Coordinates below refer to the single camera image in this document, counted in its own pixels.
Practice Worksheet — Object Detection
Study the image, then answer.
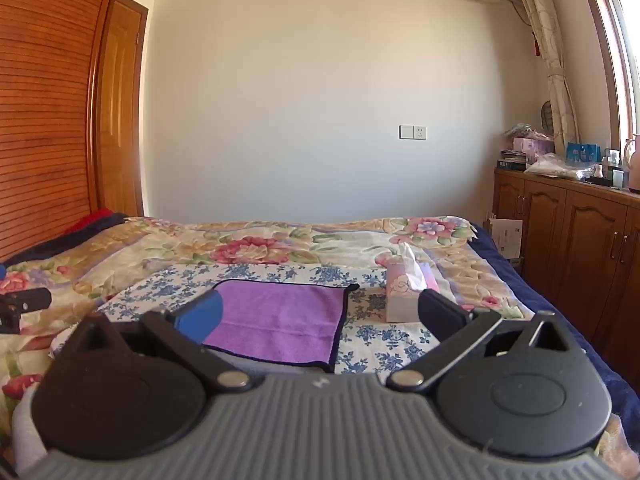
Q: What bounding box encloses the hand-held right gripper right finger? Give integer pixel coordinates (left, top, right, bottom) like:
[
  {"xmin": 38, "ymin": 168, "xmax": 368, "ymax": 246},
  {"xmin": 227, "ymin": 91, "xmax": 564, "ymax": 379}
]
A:
[{"xmin": 386, "ymin": 289, "xmax": 586, "ymax": 393}]

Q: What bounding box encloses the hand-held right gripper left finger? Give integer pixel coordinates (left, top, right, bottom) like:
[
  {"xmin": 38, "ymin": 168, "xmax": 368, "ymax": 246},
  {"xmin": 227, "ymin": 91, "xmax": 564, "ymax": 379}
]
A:
[{"xmin": 65, "ymin": 291, "xmax": 252, "ymax": 395}]

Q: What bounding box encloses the purple towel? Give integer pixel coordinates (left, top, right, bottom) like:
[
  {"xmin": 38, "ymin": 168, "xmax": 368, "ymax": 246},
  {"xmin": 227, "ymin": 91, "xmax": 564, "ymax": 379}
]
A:
[{"xmin": 202, "ymin": 280, "xmax": 361, "ymax": 374}]

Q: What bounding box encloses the pink tissue box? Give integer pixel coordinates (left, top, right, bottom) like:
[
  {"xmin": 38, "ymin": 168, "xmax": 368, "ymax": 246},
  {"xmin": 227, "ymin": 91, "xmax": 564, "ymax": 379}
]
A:
[{"xmin": 385, "ymin": 242, "xmax": 458, "ymax": 324}]

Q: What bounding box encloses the dark blue cloth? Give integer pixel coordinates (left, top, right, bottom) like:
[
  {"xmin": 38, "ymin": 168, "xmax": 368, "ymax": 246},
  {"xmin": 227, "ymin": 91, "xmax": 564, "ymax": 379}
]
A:
[{"xmin": 0, "ymin": 212, "xmax": 132, "ymax": 267}]

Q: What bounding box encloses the white blue floral cloth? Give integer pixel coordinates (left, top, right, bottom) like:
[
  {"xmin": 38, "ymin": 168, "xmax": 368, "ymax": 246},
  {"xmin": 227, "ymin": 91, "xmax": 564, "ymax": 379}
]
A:
[{"xmin": 50, "ymin": 262, "xmax": 451, "ymax": 377}]

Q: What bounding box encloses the floral bed quilt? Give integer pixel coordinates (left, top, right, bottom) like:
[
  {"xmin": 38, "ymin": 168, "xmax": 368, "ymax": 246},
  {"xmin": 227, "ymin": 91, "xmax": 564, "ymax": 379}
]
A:
[{"xmin": 0, "ymin": 216, "xmax": 633, "ymax": 480}]

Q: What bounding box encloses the white paper bag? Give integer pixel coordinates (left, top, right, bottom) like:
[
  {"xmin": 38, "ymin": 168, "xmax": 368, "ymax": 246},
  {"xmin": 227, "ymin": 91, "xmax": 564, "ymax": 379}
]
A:
[{"xmin": 487, "ymin": 217, "xmax": 524, "ymax": 261}]

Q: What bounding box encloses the red cloth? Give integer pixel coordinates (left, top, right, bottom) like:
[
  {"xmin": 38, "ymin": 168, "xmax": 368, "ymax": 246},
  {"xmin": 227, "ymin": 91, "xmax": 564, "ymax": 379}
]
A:
[{"xmin": 62, "ymin": 208, "xmax": 115, "ymax": 234}]

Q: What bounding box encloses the navy blue blanket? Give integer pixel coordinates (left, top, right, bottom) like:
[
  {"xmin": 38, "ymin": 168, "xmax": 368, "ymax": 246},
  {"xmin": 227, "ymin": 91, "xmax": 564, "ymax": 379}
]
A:
[{"xmin": 470, "ymin": 222, "xmax": 640, "ymax": 428}]

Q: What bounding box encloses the wooden cabinet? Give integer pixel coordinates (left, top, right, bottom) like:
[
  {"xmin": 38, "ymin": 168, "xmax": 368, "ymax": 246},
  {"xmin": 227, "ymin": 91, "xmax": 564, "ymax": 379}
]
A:
[{"xmin": 492, "ymin": 167, "xmax": 640, "ymax": 358}]

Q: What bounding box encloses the stack of dark boxes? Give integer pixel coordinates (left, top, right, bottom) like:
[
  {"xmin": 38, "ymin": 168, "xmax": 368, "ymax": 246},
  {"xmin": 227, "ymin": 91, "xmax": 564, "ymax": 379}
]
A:
[{"xmin": 496, "ymin": 150, "xmax": 528, "ymax": 170}]

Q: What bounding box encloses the white plastic bag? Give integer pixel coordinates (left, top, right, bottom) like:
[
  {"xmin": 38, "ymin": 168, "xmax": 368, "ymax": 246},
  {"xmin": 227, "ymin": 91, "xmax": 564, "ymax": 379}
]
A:
[{"xmin": 522, "ymin": 152, "xmax": 590, "ymax": 180}]

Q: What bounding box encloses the wooden louvered wardrobe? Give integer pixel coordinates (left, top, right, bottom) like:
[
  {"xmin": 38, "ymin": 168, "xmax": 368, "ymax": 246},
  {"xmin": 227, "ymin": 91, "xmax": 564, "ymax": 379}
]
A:
[{"xmin": 0, "ymin": 0, "xmax": 126, "ymax": 266}]

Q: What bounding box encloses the clear plastic bundle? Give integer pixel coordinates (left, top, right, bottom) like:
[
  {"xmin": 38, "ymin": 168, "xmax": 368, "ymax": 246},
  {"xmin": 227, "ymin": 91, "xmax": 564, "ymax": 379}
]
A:
[{"xmin": 504, "ymin": 123, "xmax": 557, "ymax": 142}]

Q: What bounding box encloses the wooden door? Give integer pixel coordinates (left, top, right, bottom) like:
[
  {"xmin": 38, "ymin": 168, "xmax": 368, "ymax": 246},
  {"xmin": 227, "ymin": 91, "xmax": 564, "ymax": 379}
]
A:
[{"xmin": 95, "ymin": 0, "xmax": 150, "ymax": 218}]

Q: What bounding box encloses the blue box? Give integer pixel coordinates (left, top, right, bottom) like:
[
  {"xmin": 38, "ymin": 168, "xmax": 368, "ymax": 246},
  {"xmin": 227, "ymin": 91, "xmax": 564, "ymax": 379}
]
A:
[{"xmin": 566, "ymin": 142, "xmax": 602, "ymax": 165}]

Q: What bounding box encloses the dark red thermos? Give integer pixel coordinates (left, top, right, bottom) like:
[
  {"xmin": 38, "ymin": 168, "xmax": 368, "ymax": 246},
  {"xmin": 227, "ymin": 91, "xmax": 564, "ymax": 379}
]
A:
[{"xmin": 622, "ymin": 134, "xmax": 640, "ymax": 195}]

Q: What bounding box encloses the patterned beige curtain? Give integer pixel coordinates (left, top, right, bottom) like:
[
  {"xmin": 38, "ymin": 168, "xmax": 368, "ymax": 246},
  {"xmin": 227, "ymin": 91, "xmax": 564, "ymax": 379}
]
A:
[{"xmin": 505, "ymin": 0, "xmax": 581, "ymax": 150}]

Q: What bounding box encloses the window with wooden frame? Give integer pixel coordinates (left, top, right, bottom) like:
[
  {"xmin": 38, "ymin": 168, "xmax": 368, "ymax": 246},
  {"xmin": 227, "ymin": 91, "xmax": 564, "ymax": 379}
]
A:
[{"xmin": 575, "ymin": 0, "xmax": 640, "ymax": 153}]

